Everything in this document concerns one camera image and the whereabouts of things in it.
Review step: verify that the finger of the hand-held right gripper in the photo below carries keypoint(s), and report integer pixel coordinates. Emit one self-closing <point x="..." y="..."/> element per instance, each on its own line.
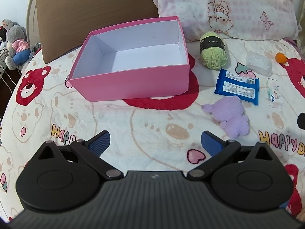
<point x="302" y="121"/>

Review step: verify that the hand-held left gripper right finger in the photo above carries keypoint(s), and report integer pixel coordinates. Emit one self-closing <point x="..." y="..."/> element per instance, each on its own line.
<point x="209" y="142"/>

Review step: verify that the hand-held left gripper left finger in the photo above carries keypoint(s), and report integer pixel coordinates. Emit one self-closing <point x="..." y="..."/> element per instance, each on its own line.
<point x="101" y="142"/>

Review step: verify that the purple plush toy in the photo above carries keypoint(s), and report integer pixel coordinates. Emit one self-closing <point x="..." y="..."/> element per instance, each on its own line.
<point x="231" y="116"/>

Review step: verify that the small white tissue packet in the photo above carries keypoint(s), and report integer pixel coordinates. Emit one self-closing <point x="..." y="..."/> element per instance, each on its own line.
<point x="274" y="93"/>

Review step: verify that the blue wet wipes packet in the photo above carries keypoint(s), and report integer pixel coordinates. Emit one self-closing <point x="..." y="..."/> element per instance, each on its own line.
<point x="238" y="88"/>

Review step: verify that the pink cardboard box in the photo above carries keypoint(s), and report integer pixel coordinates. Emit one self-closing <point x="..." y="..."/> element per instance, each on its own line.
<point x="133" y="85"/>

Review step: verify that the orange ball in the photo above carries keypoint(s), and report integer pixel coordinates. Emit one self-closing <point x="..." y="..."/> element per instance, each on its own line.
<point x="281" y="58"/>

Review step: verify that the clear plastic box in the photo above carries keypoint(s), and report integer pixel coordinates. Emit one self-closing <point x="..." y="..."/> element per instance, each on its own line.
<point x="258" y="63"/>

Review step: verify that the green yarn ball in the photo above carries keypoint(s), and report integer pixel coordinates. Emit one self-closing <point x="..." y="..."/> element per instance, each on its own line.
<point x="213" y="57"/>

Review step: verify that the bear printed blanket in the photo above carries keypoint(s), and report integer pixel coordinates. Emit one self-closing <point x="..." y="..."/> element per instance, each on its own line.
<point x="143" y="124"/>

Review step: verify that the purple bed sheet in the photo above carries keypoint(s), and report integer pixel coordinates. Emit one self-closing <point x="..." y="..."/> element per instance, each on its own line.
<point x="292" y="42"/>

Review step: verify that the golden curtain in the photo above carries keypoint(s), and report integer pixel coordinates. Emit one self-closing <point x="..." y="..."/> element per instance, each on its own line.
<point x="301" y="28"/>

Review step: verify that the brown pillow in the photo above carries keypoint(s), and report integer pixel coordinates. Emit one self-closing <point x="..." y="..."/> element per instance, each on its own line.
<point x="83" y="12"/>

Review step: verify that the pink patterned pillow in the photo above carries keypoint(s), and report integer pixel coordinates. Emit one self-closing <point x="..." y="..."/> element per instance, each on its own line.
<point x="238" y="0"/>

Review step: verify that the beige headboard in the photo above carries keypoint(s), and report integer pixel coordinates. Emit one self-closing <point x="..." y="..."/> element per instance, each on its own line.
<point x="31" y="16"/>

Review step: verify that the small grey plush toy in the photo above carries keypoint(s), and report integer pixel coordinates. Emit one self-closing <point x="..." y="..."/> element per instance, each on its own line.
<point x="3" y="32"/>

